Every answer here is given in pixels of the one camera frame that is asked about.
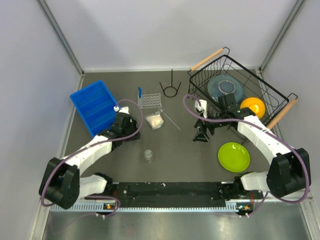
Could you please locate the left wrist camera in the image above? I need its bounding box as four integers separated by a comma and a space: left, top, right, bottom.
113, 105, 130, 115

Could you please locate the blue ceramic plate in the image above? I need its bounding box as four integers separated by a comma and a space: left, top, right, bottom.
207, 75, 245, 103

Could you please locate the black wire dish rack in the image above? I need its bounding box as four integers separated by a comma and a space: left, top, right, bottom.
188, 46, 298, 128

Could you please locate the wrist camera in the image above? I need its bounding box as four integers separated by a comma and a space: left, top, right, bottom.
113, 105, 130, 115
194, 99, 208, 119

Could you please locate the blue plastic bin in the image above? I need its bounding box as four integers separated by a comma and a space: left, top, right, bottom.
70, 80, 117, 137

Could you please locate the clear test tube rack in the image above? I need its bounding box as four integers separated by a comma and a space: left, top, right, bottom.
137, 93, 162, 109

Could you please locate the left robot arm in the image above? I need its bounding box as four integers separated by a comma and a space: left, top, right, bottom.
38, 107, 141, 210

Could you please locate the black wire ring stand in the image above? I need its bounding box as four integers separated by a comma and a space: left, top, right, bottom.
159, 69, 182, 98

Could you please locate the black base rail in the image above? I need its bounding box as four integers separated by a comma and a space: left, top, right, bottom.
106, 182, 239, 208

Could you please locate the green plate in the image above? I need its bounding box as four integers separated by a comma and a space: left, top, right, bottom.
217, 142, 251, 173

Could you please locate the bag of white powder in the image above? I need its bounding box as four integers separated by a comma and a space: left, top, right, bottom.
145, 111, 164, 130

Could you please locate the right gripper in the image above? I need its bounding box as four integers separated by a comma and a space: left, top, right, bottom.
192, 109, 228, 143

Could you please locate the clear glass rod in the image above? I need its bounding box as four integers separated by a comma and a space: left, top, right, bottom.
161, 110, 181, 130

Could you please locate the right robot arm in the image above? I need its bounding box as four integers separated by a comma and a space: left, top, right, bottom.
190, 93, 311, 202

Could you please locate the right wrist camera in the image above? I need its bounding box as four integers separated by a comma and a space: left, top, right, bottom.
194, 99, 208, 119

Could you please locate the clear glass flask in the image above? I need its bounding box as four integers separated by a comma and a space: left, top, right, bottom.
144, 149, 154, 164

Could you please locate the orange bowl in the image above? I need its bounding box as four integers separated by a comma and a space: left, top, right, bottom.
240, 97, 266, 119

